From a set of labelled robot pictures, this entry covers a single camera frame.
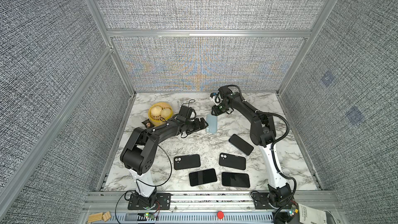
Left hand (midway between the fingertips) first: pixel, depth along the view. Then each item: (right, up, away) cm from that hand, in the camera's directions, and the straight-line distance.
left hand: (203, 127), depth 92 cm
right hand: (+9, +9, +13) cm, 18 cm away
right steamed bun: (-24, +8, +6) cm, 26 cm away
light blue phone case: (+6, +3, +12) cm, 13 cm away
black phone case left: (-9, -18, -6) cm, 21 cm away
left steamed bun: (-31, +9, +9) cm, 33 cm away
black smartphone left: (-1, -25, -12) cm, 27 cm away
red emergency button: (+7, -36, -24) cm, 44 cm away
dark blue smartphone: (+23, -11, +1) cm, 25 cm away
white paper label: (+47, -37, -23) cm, 64 cm away
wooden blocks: (-48, -37, -23) cm, 65 cm away
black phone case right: (+16, -18, -6) cm, 25 cm away
